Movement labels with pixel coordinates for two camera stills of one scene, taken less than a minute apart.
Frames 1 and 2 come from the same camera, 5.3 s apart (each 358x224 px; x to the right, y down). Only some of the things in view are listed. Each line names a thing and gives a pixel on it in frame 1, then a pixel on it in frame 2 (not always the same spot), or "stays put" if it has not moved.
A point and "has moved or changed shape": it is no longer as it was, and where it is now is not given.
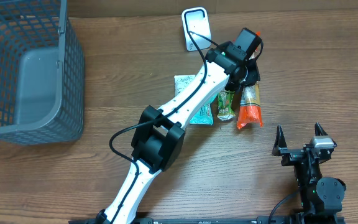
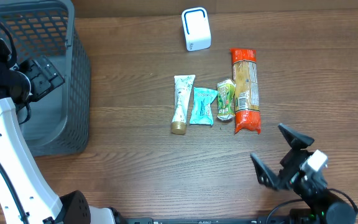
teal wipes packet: x=204 y=116 stays put
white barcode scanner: x=196 y=20 stays put
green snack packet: x=225 y=105 stays put
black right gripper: x=291 y=156 to x=289 y=167
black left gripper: x=242 y=81 to x=44 y=86
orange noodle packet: x=250 y=111 has moved or changed shape
